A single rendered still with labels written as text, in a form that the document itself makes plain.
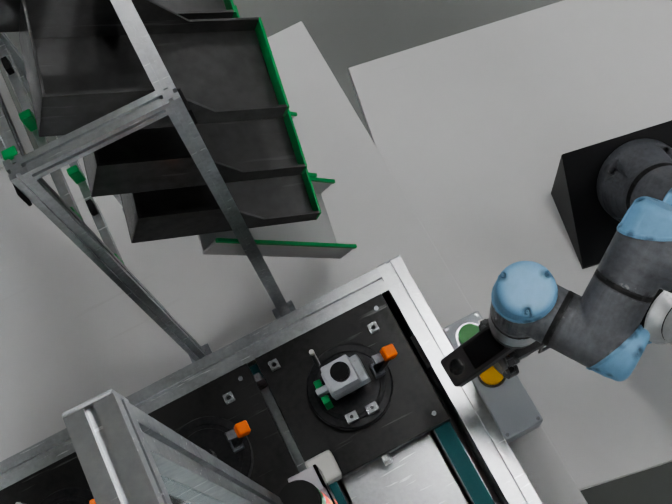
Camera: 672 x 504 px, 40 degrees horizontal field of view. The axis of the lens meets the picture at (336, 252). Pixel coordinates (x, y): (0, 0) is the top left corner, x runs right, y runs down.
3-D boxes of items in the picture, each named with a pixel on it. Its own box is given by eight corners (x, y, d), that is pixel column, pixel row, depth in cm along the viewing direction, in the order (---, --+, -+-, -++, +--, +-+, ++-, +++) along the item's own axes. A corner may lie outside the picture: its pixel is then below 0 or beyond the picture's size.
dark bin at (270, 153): (276, 94, 130) (291, 62, 124) (302, 175, 125) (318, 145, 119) (71, 108, 119) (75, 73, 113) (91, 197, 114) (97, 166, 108)
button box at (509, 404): (476, 319, 162) (478, 308, 156) (540, 426, 155) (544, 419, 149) (441, 337, 162) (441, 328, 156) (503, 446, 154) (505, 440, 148)
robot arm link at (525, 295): (545, 331, 111) (481, 298, 113) (536, 354, 121) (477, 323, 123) (575, 276, 112) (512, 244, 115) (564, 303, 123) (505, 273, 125)
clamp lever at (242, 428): (238, 435, 150) (246, 419, 143) (244, 446, 149) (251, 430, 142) (218, 443, 148) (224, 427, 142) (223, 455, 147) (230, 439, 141)
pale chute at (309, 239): (319, 192, 164) (334, 179, 161) (340, 259, 159) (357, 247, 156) (182, 179, 145) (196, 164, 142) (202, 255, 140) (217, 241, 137)
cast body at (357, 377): (358, 357, 148) (351, 348, 141) (371, 381, 146) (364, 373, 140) (312, 382, 148) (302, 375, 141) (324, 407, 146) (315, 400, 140)
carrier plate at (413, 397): (381, 296, 160) (381, 292, 158) (450, 420, 152) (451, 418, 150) (256, 361, 158) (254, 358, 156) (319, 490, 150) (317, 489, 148)
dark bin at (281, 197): (293, 146, 145) (306, 119, 139) (317, 220, 140) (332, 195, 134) (112, 163, 134) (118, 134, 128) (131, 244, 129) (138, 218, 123)
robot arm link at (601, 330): (665, 315, 108) (577, 272, 111) (620, 396, 112) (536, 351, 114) (668, 301, 115) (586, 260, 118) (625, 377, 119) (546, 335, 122)
